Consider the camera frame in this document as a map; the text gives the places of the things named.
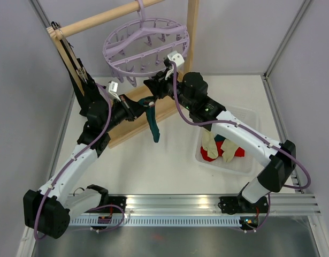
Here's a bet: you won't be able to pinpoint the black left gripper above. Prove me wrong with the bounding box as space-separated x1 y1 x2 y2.
102 94 149 133

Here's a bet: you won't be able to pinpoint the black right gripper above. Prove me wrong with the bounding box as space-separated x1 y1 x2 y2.
144 67 194 111

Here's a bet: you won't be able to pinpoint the green christmas sock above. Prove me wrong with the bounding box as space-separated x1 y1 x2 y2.
138 96 160 143

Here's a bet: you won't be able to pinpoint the purple round clip hanger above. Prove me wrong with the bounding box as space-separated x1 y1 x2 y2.
102 1 190 87

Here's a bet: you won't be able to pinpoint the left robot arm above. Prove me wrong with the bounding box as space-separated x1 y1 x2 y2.
23 95 146 239

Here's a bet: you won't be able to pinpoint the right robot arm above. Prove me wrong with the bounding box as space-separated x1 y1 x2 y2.
144 72 296 213

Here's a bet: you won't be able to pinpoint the black shorts on hanger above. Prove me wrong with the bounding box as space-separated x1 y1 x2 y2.
53 40 108 118

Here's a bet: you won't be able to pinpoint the wooden rack base tray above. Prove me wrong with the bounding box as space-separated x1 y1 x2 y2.
108 85 177 149

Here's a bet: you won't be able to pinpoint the cream sock left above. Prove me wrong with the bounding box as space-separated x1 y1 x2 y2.
202 130 219 159

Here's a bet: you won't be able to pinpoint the cream sock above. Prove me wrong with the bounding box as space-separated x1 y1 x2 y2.
202 130 219 159
221 139 239 163

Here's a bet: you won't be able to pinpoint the cream sock right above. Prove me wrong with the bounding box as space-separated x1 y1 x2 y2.
221 139 239 163

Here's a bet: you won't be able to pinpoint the wooden rack top rod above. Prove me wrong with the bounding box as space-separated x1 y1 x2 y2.
58 0 165 37

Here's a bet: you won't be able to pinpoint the red sock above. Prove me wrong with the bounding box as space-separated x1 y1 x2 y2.
200 141 246 162

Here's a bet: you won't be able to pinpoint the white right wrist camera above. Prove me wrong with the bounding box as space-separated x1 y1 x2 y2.
164 51 185 80

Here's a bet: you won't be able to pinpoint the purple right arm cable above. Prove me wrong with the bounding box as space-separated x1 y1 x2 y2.
169 63 312 233

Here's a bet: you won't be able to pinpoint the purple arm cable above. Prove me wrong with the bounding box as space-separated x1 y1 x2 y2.
33 82 126 240
169 63 312 233

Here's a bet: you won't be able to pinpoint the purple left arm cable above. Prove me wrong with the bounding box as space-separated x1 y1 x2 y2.
33 82 126 240

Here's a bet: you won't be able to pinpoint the wooden rack right post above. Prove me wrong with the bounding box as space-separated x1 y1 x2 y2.
183 0 200 74

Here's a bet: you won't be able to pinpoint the wooden rack post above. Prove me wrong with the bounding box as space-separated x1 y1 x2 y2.
47 26 85 96
183 0 200 74

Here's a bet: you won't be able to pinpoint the aluminium mounting rail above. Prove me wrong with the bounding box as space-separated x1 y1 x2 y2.
121 193 321 216

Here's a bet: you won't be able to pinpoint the wooden rack left post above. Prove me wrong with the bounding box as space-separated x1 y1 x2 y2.
47 26 85 96

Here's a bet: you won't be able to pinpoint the white slotted cable duct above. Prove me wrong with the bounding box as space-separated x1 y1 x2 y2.
70 215 241 228

